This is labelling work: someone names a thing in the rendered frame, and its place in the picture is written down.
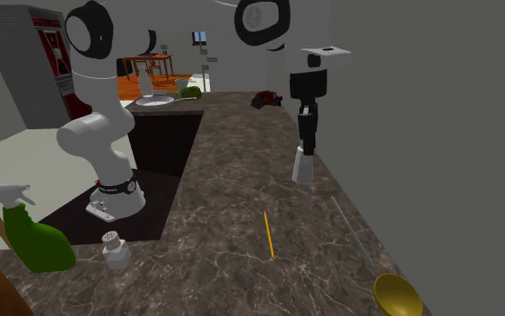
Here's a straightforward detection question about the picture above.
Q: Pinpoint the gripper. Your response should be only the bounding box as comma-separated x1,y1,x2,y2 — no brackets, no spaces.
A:
289,68,328,157

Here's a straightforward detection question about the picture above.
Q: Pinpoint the white tapered block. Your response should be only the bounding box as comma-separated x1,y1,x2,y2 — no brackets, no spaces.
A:
292,145,315,185

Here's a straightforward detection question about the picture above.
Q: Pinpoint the dark red toy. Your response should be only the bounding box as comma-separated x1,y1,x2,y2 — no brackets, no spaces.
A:
250,90,284,110

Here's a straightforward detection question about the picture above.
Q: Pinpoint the thin grey rod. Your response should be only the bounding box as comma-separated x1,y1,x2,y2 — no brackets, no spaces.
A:
330,195,375,268

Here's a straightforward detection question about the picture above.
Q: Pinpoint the yellow pencil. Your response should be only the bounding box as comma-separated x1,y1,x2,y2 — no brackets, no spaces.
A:
262,210,276,260

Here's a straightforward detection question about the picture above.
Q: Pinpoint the green rounded object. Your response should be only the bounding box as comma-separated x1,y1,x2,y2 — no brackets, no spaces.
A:
178,85,204,101

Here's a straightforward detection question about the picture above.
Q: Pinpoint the white plate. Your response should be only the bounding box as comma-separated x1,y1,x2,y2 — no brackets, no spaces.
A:
135,94,176,109

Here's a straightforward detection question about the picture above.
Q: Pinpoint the white bottle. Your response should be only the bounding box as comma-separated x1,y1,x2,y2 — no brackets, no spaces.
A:
137,71,155,99

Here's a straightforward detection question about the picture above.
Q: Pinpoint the wooden table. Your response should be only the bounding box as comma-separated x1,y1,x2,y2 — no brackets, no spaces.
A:
122,53,175,83

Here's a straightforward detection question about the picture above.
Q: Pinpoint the black robot stand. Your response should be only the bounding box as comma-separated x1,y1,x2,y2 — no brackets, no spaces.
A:
37,112,205,246

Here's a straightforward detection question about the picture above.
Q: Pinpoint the gold bowl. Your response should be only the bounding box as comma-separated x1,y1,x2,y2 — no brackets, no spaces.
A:
372,272,424,316

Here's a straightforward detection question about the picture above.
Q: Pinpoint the white salt shaker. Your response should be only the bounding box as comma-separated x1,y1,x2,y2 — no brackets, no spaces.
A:
101,231,132,271

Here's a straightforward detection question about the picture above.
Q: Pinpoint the grey and red cabinet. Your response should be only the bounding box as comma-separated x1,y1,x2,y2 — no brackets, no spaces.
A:
0,4,94,130

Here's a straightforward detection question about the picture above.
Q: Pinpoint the green spray bottle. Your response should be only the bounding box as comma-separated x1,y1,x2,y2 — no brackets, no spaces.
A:
0,183,77,274

